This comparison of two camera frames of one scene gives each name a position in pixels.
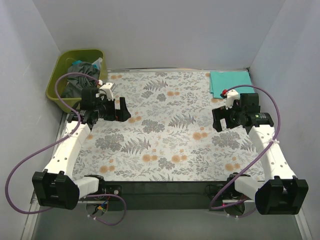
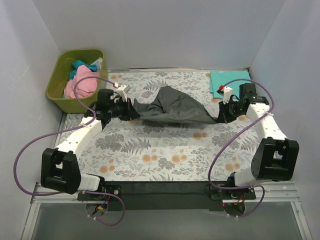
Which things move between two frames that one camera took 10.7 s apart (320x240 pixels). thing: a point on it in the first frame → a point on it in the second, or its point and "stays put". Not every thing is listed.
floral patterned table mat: [171, 136] stays put
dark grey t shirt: [75, 84] → [171, 105]
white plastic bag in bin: [98, 63] stays put
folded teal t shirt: [222, 80] stays put
